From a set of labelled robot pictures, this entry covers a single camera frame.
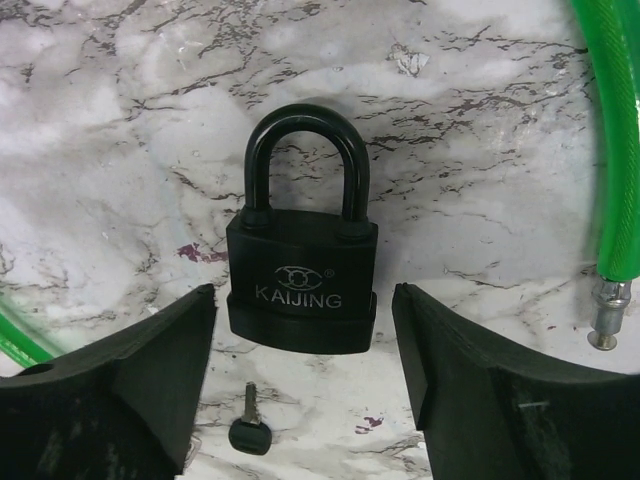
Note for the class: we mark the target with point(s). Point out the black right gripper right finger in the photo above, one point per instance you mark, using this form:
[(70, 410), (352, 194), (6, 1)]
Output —
[(490, 408)]

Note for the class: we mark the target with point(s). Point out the green cable lock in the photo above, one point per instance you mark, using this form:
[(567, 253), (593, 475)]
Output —
[(503, 137)]

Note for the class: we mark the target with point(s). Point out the black head key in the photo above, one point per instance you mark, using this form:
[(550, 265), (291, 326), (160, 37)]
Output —
[(249, 434)]

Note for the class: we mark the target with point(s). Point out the black padlock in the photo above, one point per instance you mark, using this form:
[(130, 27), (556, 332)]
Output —
[(302, 281)]

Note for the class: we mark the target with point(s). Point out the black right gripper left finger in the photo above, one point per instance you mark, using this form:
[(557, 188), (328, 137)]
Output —
[(122, 407)]

